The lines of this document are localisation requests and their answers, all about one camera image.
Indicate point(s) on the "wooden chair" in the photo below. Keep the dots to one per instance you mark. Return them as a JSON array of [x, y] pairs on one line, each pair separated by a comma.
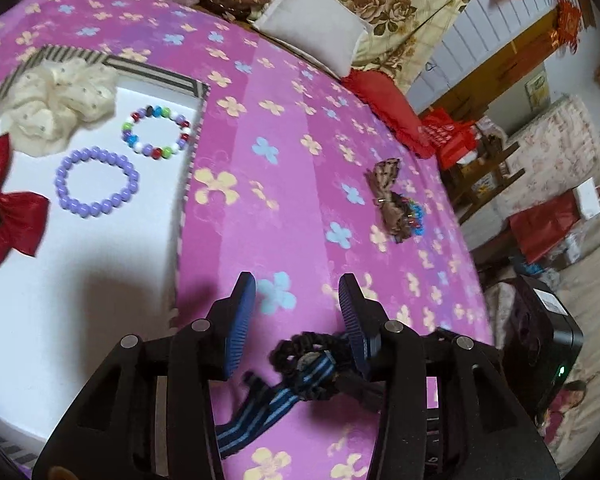
[[460, 175]]

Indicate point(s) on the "white box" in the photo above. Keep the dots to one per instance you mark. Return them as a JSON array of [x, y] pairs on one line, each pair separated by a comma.
[[587, 197]]

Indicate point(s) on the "red printed shopping bag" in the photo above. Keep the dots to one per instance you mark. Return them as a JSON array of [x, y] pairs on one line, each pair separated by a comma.
[[450, 135]]

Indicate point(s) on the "red door knot decoration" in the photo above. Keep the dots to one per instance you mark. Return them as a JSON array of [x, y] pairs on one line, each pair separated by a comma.
[[562, 20]]

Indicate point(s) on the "cream dotted scrunchie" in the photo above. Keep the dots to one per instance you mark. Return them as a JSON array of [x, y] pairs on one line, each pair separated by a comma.
[[55, 105]]

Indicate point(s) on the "orange wooden door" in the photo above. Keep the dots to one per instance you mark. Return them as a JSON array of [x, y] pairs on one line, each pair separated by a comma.
[[525, 55]]

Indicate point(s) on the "cream floral quilt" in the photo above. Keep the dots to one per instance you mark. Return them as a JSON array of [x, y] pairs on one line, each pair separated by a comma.
[[410, 0]]

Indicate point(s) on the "red plastic bag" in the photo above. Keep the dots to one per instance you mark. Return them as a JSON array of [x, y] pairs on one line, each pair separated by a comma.
[[545, 230]]

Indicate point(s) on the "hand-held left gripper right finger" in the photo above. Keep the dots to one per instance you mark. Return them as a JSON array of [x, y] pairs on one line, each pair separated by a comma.
[[352, 320]]

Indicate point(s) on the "printed cloth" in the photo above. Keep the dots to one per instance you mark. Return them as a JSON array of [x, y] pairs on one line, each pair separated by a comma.
[[565, 410]]

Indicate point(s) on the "red bow hair clip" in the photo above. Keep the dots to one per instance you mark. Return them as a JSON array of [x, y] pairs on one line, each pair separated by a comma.
[[15, 220]]

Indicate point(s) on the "white pillow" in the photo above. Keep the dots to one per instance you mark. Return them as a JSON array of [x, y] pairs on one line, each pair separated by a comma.
[[315, 25]]

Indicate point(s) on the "red ruffled pillow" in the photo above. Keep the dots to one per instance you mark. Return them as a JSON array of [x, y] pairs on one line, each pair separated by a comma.
[[380, 100]]

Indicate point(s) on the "striped cardboard tray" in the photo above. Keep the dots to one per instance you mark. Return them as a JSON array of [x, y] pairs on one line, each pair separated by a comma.
[[105, 270]]

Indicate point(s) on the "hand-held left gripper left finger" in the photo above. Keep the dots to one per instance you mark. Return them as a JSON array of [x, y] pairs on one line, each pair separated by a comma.
[[240, 325]]

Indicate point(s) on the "wall calendar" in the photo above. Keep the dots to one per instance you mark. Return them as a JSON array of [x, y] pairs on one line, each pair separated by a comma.
[[536, 91]]

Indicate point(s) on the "pale floral cloth cover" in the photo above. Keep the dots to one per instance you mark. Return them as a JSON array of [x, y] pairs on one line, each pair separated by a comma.
[[555, 140]]

